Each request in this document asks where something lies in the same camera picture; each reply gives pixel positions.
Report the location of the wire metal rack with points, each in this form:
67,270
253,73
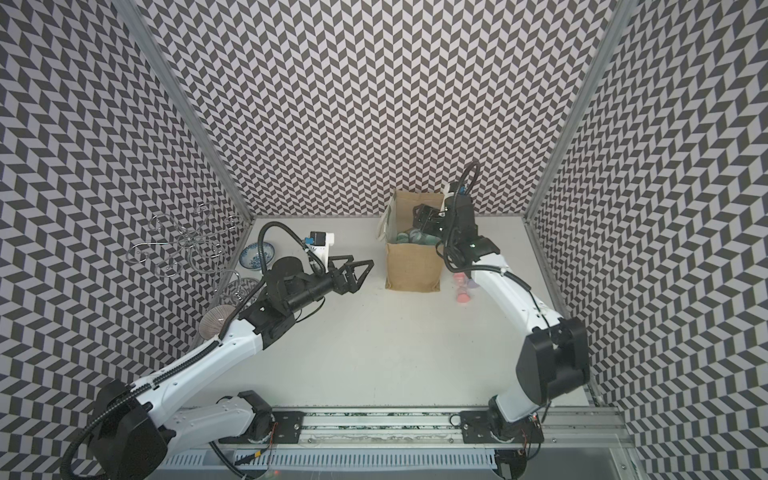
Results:
173,245

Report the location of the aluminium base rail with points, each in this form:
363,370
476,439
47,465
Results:
557,443

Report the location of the pink hourglass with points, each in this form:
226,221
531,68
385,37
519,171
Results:
464,284

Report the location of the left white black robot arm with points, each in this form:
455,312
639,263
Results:
135,427

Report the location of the clear glass plate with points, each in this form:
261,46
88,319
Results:
234,293

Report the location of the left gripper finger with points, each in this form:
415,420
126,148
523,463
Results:
347,263
351,283

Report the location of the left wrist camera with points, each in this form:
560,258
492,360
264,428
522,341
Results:
320,243

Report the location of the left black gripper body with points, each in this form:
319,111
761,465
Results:
339,285

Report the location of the blue white patterned bowl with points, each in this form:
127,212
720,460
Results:
255,254

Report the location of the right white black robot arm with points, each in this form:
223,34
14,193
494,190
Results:
553,358

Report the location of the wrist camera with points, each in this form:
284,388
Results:
456,197
320,243

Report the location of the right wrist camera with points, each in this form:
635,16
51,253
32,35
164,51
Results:
456,197

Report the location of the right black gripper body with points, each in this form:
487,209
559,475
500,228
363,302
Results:
437,223

